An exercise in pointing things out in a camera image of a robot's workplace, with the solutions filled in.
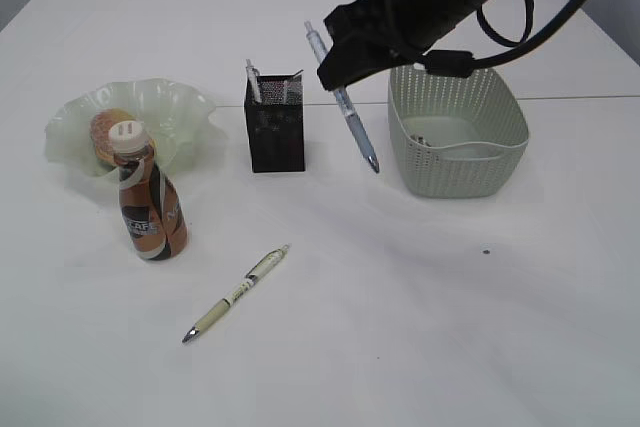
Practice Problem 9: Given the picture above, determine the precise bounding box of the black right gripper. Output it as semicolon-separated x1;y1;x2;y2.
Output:
316;0;487;91

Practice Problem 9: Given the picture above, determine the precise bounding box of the blue retractable pen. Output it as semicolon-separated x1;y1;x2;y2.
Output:
304;21;380;174

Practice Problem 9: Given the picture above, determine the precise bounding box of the grey retractable pen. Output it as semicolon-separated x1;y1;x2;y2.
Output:
245;59;262;104

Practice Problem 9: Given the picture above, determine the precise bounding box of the paper ball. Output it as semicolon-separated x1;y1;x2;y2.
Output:
410;135;432;147

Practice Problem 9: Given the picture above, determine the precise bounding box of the beige retractable pen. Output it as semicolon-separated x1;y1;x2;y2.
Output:
181;244;291;344

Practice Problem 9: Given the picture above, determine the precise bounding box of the sugared orange bread bun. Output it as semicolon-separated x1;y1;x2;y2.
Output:
89;108;134;168

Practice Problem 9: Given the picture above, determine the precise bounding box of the brown Nescafe coffee bottle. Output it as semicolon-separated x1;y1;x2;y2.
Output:
108;120;188;261

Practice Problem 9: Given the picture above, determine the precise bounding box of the clear plastic ruler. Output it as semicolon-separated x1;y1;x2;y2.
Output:
282;69;304;105

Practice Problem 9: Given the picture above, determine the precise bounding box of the black mesh pen holder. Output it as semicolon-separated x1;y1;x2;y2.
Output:
244;74;306;173

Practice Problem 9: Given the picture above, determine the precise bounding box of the green plastic woven basket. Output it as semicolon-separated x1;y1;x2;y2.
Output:
388;66;530;199

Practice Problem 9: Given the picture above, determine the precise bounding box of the green wavy glass plate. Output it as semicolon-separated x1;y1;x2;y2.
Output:
44;78;215;177

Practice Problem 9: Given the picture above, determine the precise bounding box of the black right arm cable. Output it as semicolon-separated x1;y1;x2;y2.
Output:
419;0;634;78

